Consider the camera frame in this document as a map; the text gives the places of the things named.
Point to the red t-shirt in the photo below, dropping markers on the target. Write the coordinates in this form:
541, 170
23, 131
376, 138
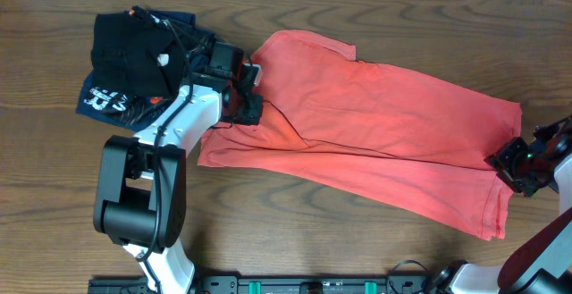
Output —
376, 130

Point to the black folded garment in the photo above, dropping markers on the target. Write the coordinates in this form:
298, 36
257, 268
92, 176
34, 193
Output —
135, 55

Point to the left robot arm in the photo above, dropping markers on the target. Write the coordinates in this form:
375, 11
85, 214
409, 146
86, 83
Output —
141, 192

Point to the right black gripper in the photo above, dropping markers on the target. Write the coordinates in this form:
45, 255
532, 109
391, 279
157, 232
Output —
503, 160

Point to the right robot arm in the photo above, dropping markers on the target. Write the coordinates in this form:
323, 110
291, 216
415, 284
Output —
540, 266

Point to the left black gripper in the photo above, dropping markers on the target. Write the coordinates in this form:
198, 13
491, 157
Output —
249, 110

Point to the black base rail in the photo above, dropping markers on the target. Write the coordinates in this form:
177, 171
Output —
407, 277

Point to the navy printed folded shirt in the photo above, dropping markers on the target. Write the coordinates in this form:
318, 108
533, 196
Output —
136, 113

